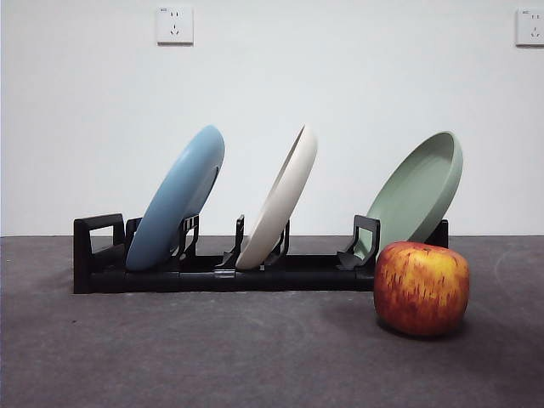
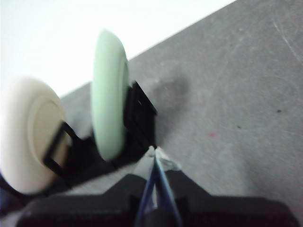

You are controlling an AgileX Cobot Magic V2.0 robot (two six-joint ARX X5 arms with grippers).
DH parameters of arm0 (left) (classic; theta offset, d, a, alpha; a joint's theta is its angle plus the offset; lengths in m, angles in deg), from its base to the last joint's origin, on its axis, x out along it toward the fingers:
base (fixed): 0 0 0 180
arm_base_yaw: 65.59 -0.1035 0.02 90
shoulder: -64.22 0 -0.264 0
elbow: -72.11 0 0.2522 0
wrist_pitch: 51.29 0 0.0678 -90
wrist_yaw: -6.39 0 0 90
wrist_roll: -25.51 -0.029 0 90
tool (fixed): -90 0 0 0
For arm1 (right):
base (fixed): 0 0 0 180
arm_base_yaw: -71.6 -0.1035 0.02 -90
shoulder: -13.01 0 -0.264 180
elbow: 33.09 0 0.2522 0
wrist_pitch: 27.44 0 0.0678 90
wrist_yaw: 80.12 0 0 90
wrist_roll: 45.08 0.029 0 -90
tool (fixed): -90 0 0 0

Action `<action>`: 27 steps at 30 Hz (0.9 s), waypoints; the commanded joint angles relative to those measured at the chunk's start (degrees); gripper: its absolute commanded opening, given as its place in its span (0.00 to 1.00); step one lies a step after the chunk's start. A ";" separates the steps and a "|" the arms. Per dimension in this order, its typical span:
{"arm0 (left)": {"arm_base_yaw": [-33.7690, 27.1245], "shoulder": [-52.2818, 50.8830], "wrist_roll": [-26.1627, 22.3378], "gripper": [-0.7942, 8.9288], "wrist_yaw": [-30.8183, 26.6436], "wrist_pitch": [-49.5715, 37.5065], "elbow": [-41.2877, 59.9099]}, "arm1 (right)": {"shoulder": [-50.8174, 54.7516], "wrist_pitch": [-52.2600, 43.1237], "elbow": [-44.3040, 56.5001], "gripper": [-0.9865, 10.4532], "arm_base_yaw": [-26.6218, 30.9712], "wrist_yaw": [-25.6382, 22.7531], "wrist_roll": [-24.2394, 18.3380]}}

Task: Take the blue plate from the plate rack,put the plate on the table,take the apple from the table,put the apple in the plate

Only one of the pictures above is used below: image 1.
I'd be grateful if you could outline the blue plate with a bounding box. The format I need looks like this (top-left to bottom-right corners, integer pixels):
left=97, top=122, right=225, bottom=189
left=125, top=124, right=227, bottom=272

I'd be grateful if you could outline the red yellow apple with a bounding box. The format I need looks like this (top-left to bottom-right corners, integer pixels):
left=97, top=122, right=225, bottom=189
left=372, top=240, right=471, bottom=338

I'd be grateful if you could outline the beige plate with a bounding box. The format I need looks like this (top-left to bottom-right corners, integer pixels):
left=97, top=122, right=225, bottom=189
left=235, top=123, right=319, bottom=271

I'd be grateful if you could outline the black plate rack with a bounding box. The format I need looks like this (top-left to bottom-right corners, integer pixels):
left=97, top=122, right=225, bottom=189
left=72, top=213, right=451, bottom=295

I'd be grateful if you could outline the green plate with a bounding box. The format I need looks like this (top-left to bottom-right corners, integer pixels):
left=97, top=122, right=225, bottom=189
left=364, top=130, right=464, bottom=260

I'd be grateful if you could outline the white wall socket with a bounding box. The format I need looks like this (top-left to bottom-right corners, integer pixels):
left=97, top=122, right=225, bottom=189
left=156, top=6, right=196, bottom=46
left=515, top=8, right=544, bottom=48

